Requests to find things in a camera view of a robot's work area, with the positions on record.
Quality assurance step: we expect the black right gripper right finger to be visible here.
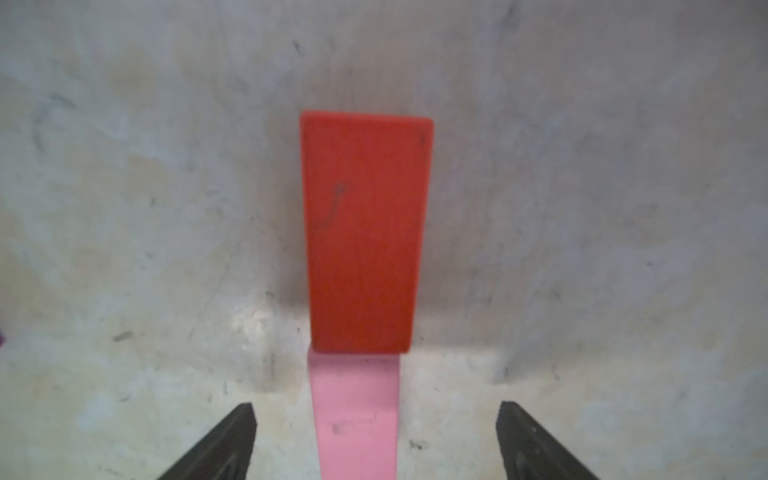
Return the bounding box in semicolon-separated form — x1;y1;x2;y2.
496;401;597;480

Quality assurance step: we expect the red block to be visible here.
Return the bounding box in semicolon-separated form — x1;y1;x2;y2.
300;111;434;354

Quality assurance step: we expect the light pink block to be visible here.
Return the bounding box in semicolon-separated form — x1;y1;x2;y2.
308;349;400;480

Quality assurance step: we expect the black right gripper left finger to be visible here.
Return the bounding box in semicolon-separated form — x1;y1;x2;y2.
159;403;257;480

